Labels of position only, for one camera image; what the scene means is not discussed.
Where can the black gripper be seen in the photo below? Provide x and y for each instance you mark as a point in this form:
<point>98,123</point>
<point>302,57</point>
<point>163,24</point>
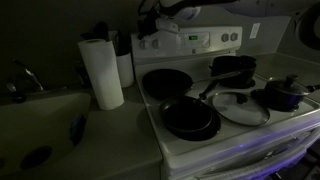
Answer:
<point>146,23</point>

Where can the white stove knob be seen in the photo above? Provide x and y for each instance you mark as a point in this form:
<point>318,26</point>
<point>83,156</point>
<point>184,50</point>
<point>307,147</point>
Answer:
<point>234,36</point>
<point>225,37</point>
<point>155,43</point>
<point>143,44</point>

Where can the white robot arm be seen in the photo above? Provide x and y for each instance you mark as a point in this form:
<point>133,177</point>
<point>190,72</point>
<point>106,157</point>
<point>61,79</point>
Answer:
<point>181,8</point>

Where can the green stove clock display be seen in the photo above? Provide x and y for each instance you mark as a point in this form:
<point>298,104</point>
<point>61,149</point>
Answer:
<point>193,37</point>

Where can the white electric stove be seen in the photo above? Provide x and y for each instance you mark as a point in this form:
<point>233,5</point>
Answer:
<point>200,53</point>

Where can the white utensil holder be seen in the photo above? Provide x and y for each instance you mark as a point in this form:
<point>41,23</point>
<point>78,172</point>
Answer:
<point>125,70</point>

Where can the large black frying pan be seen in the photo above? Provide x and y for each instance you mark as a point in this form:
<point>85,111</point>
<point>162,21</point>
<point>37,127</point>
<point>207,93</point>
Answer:
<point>166,83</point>

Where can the white paper towel roll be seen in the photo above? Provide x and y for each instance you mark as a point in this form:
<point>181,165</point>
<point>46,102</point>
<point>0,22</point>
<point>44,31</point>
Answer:
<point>101,73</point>

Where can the large black cooking pot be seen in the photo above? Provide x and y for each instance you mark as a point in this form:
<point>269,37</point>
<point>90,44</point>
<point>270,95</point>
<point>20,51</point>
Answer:
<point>233,68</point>

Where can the small black frying pan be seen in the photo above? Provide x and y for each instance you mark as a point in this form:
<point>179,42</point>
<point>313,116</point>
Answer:
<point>186,115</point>

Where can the blue sponge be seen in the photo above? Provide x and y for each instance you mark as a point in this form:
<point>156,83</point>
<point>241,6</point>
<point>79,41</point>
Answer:
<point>77,128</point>

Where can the metal sink faucet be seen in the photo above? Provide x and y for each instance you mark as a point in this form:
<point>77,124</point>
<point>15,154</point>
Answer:
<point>31,75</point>

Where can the glass pan lid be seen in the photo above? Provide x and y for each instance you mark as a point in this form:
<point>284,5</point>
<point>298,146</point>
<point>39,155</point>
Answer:
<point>240,108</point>

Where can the saucepan lid with knob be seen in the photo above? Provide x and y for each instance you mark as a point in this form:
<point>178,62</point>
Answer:
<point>286,85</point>

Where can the white kitchen sink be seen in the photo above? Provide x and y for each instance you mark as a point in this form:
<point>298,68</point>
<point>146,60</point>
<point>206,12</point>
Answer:
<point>30,126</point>

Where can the small dark saucepan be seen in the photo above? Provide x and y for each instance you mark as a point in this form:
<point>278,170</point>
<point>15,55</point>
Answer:
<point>283,100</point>

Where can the round dark appliance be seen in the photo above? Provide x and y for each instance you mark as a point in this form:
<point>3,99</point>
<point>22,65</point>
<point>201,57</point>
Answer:
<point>310,26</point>

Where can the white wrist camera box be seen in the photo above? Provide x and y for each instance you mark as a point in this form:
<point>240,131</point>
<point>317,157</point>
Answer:
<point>168,26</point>

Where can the white wall outlet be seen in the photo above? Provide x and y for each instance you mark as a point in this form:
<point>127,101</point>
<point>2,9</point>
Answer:
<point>254,30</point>

